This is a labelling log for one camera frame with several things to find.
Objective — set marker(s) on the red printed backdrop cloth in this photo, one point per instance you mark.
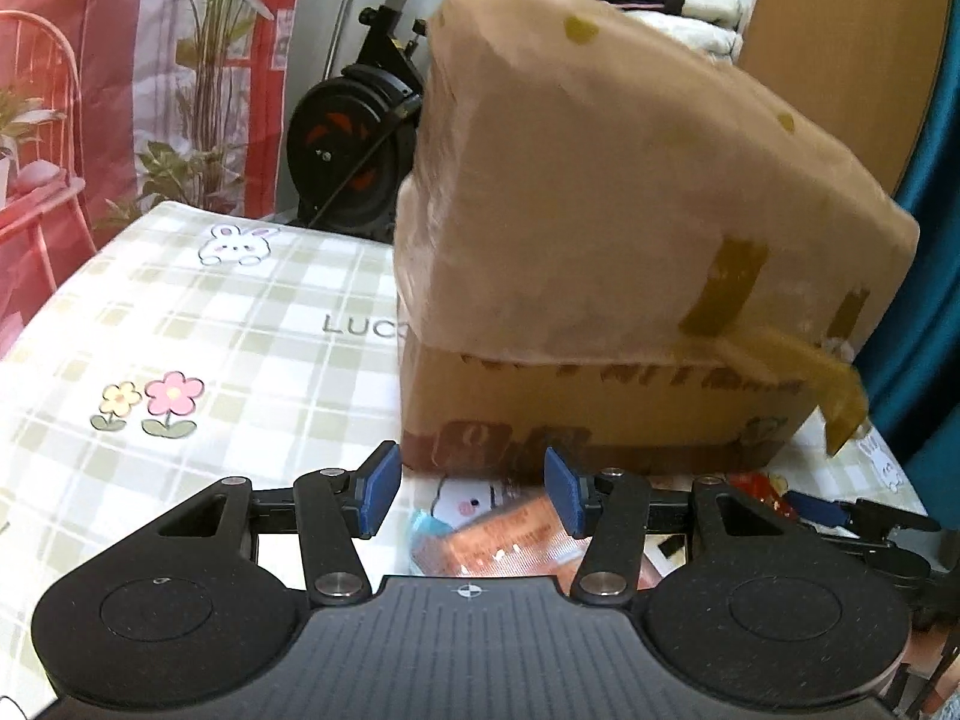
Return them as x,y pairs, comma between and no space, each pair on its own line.
150,90

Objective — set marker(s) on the clear orange snack packet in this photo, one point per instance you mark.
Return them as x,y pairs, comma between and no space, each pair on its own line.
502,540

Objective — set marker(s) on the black exercise bike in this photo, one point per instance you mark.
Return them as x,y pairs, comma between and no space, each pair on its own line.
352,157

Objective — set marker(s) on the brown cardboard box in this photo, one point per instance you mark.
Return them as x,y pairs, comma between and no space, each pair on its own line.
600,202

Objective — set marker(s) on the checked tablecloth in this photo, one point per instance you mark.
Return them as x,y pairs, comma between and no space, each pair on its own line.
187,315

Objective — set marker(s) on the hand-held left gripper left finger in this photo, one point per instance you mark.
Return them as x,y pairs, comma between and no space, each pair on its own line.
379,491

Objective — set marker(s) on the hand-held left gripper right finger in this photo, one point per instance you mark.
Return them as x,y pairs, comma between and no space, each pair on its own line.
562,491

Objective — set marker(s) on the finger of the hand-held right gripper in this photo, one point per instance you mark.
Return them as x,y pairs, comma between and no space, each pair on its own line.
817,508

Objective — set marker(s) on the teal curtain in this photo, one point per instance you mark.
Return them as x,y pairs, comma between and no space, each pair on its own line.
930,315

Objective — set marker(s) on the wooden panel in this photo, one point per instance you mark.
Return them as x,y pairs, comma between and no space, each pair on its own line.
840,52

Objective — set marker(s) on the orange red snack packet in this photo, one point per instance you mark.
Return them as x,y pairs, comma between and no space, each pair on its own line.
757,491

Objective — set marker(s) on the white quilt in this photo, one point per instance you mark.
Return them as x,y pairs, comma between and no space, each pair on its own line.
712,34

